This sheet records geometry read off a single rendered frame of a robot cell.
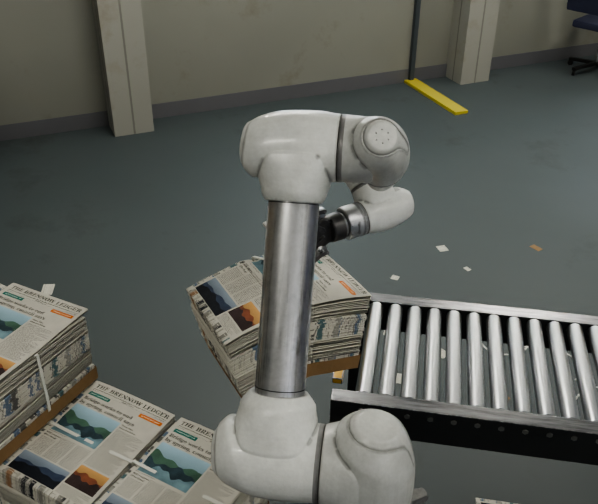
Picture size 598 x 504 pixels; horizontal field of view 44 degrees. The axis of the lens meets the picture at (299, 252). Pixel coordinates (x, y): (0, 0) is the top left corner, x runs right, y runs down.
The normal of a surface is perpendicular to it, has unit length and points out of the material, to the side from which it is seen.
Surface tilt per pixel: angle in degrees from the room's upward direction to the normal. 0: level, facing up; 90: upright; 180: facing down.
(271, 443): 57
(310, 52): 90
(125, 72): 90
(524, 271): 0
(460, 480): 0
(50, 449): 1
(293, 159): 66
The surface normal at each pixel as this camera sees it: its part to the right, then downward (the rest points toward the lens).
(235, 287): -0.25, -0.77
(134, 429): 0.02, -0.84
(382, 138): 0.07, -0.14
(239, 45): 0.39, 0.50
